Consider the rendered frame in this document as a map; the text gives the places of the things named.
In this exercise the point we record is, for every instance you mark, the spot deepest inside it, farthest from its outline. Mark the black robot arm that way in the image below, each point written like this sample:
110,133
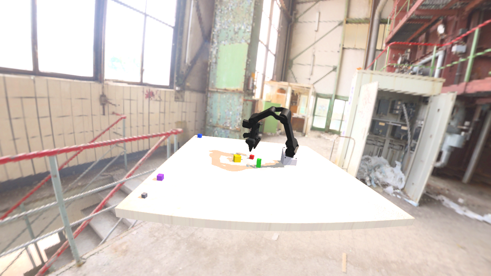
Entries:
284,118

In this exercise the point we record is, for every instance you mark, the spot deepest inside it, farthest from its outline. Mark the yellow block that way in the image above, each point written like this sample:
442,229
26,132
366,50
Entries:
237,158

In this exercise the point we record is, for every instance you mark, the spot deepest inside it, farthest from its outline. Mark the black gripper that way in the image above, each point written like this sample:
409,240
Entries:
253,140

